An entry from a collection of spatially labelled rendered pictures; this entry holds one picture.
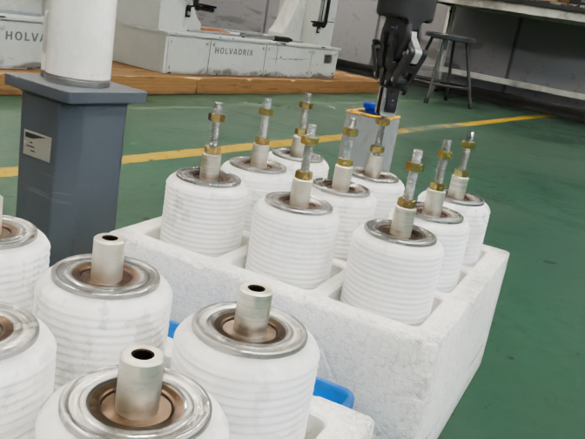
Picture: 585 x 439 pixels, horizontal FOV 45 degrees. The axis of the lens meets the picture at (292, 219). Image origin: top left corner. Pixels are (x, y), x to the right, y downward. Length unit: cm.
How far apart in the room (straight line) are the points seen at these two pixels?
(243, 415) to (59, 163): 68
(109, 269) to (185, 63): 293
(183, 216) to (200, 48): 270
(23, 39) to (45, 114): 178
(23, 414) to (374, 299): 39
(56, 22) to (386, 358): 65
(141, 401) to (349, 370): 38
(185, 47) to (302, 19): 119
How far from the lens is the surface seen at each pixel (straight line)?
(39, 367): 43
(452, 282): 85
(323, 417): 53
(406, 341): 69
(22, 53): 284
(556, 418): 103
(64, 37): 106
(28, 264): 57
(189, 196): 79
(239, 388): 43
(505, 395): 104
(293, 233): 74
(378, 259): 70
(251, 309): 45
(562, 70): 579
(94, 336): 49
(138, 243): 81
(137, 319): 49
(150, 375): 36
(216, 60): 358
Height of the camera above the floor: 45
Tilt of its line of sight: 16 degrees down
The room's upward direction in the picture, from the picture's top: 10 degrees clockwise
